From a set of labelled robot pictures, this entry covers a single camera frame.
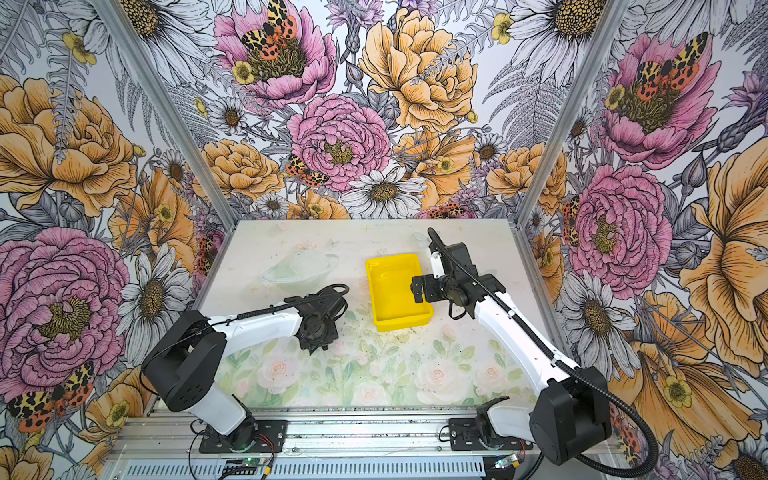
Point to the aluminium corner post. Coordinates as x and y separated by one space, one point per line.
140 60
599 48

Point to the aluminium corner post right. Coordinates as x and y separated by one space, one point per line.
599 48

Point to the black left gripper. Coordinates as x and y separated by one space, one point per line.
331 335

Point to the green circuit board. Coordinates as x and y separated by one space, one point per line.
245 465

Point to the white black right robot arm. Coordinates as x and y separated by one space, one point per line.
570 416

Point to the aluminium corner post left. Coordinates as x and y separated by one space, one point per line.
140 60

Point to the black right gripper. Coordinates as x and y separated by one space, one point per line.
428 282

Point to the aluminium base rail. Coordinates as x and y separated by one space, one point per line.
346 443

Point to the yellow plastic bin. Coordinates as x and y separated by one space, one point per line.
393 304

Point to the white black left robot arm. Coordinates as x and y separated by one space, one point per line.
182 367

